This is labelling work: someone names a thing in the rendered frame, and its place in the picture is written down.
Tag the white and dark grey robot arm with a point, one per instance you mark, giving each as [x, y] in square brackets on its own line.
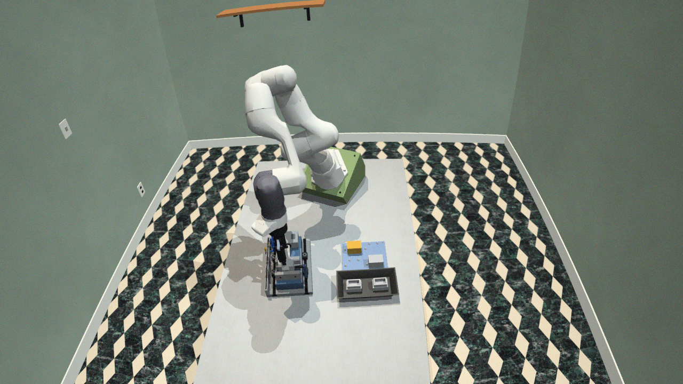
[309, 146]

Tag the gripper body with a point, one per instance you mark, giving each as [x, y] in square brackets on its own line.
[279, 232]

